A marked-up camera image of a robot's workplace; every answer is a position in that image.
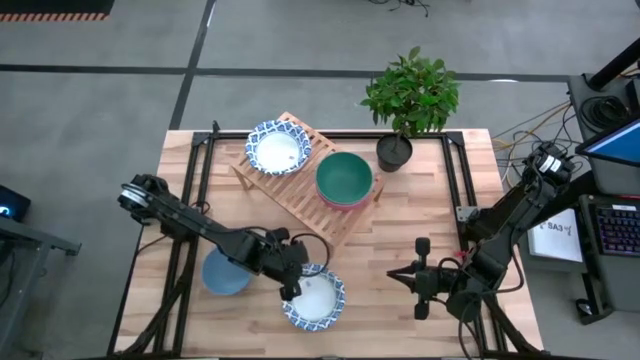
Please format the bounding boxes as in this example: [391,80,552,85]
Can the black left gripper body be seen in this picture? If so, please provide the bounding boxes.
[259,227,304,302]

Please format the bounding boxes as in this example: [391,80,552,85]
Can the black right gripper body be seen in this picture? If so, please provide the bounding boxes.
[413,237,454,320]

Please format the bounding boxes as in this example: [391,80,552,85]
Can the pink plastic bowl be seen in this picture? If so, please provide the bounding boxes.
[317,189,376,211]

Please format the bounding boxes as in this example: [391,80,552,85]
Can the green plastic bowl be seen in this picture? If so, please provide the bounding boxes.
[314,151,375,206]

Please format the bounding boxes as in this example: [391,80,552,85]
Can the slatted wooden shelf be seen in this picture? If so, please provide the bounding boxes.
[231,111,386,251]

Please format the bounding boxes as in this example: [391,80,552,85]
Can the blue plastic bowl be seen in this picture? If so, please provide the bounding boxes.
[200,244,254,296]

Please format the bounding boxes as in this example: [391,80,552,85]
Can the white paper sheet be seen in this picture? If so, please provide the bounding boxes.
[527,208,585,264]

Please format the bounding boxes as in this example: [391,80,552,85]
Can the potted green plant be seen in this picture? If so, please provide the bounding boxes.
[359,45,461,174]

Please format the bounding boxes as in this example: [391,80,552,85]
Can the grey workstation cart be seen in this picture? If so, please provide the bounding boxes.
[567,72,640,321]

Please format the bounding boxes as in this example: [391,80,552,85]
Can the black keyboard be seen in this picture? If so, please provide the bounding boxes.
[592,202,640,257]

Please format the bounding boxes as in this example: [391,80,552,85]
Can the blue lit monitor screen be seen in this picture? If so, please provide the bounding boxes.
[574,117,640,169]

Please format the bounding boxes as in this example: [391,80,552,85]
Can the grey side table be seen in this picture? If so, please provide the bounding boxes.
[0,214,81,360]

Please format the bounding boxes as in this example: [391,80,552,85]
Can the black device with blue light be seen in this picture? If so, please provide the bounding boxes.
[0,184,32,223]

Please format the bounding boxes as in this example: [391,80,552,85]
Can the black metal pole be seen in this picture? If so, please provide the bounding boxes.
[587,37,640,91]

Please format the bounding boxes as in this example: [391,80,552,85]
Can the black orange striped mat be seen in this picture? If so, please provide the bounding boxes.
[0,0,116,23]

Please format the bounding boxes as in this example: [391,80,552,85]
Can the black metal table frame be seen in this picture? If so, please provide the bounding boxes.
[107,119,534,359]

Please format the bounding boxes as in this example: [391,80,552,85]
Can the black floor cable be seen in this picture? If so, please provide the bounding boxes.
[499,102,591,201]
[367,0,432,18]

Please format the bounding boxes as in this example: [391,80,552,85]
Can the yellow floor cable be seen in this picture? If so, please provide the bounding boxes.
[492,102,572,151]

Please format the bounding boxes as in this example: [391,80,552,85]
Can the coiled black cable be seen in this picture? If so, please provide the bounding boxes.
[579,94,630,132]

